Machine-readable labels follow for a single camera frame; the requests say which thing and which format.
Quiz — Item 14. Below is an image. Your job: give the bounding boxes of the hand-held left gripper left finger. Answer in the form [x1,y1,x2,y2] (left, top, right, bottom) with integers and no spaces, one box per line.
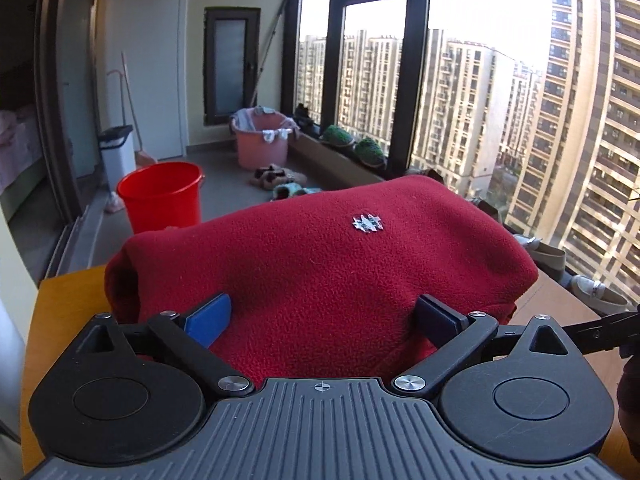
[75,292,256,398]

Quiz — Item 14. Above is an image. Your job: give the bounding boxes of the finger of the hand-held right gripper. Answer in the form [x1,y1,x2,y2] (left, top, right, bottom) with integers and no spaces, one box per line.
[562,309,640,359]

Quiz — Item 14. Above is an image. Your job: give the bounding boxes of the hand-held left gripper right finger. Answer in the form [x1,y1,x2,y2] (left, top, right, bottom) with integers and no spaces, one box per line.
[392,294,591,401]

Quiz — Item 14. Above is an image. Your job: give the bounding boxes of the red fleece garment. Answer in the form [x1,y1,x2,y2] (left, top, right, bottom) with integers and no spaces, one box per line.
[104,174,540,391]

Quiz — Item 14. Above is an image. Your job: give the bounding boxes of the person's right forearm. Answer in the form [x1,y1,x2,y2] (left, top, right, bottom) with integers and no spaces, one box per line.
[616,360,640,457]

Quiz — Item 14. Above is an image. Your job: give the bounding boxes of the beige shoe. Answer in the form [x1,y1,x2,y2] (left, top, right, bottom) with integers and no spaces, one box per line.
[514,233,569,281]

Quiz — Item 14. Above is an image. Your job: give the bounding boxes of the dark worn shoe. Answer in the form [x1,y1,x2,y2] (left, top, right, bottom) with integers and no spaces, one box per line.
[469,194,504,222]

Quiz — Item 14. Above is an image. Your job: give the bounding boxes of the red plastic bucket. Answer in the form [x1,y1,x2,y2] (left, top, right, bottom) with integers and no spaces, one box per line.
[115,161,206,235]

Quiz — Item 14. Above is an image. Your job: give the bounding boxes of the wooden table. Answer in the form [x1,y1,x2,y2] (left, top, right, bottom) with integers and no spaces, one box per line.
[20,265,627,462]

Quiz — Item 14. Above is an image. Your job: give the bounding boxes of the brown slipper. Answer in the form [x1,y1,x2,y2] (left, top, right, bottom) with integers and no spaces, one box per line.
[251,164,289,184]
[262,170,309,190]

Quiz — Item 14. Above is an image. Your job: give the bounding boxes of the pink plastic basin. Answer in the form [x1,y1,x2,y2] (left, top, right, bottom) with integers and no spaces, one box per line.
[230,107,300,170]

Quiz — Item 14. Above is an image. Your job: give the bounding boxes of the green fuzzy slipper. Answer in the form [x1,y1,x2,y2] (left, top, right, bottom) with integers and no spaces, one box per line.
[353,137,387,166]
[319,124,355,147]

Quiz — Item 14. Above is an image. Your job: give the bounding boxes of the white trash bin black lid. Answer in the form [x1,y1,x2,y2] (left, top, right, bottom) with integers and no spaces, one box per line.
[97,124,137,194]

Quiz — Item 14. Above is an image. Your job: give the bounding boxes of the grey white laundry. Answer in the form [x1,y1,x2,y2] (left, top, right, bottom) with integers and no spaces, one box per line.
[231,105,301,142]

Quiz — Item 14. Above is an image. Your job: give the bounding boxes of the dark shoes pair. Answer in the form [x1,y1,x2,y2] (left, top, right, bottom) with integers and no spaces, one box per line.
[292,103,316,129]

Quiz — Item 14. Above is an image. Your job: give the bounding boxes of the pink bed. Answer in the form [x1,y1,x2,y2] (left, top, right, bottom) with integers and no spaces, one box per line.
[0,105,47,197]

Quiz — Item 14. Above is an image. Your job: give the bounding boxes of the tall dark framed window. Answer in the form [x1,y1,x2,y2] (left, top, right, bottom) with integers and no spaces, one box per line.
[202,6,262,126]

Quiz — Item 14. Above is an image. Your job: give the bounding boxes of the white door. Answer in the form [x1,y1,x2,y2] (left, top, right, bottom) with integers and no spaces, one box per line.
[99,0,187,162]

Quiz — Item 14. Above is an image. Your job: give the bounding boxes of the grey mop pole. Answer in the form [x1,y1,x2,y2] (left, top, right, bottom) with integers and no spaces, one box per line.
[247,0,289,109]

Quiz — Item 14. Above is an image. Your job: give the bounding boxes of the red handled broom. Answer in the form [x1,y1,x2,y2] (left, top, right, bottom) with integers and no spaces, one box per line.
[107,50,157,167]

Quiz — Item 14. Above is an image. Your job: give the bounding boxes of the black balcony window frame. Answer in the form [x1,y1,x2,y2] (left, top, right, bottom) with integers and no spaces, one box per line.
[280,0,640,196]

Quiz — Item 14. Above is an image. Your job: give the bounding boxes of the dark sliding door frame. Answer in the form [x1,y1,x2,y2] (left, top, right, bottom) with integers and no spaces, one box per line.
[34,0,103,282]

